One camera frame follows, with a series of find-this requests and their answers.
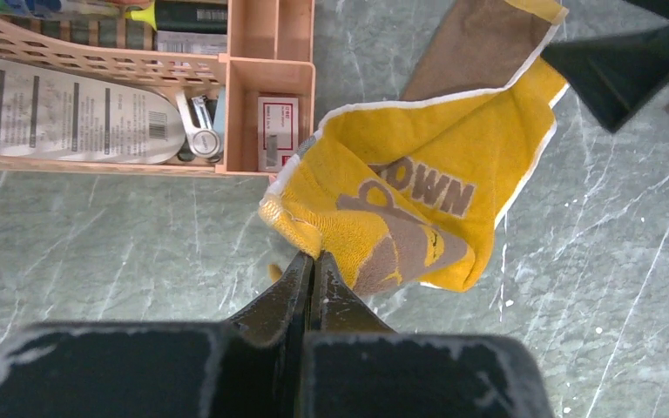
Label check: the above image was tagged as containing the orange plastic file organizer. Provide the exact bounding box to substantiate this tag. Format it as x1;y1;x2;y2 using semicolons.
0;1;315;178

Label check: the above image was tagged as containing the yellow brown bear towel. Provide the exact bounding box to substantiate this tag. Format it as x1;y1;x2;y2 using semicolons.
259;1;568;296

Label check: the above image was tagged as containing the white printed insole package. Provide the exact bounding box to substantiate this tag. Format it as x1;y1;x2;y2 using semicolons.
0;59;186;165

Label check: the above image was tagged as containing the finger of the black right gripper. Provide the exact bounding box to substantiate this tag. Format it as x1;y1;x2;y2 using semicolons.
542;24;669;133

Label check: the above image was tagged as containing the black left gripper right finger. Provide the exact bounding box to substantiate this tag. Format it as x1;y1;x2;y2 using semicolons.
310;252;395;334

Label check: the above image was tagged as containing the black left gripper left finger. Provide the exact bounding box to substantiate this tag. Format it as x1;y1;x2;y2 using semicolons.
227;253;314;347

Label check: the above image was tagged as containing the red white staples box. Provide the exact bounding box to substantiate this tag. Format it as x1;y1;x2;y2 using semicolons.
257;96;299;172

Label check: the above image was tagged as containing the yellow black highlighter pen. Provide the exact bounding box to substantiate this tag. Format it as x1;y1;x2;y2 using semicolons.
125;0;228;35

